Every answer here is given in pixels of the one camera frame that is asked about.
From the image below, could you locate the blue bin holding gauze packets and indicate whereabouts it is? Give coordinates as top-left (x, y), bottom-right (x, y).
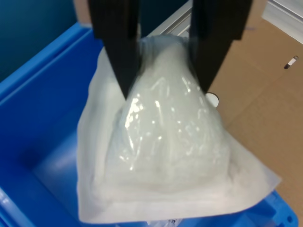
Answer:
top-left (0, 22), bottom-right (299, 227)

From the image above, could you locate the white gauze packet clear wrap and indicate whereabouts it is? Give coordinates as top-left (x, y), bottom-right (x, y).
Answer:
top-left (76, 34), bottom-right (284, 217)

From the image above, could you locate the brown cardboard sheet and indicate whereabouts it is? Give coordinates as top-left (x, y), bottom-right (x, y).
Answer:
top-left (75, 0), bottom-right (303, 211)

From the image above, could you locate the crumpled printed white packet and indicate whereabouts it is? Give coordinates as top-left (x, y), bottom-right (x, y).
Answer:
top-left (145, 211), bottom-right (184, 227)

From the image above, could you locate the aluminium profile table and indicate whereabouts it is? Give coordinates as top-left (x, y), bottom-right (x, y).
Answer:
top-left (141, 0), bottom-right (303, 44)

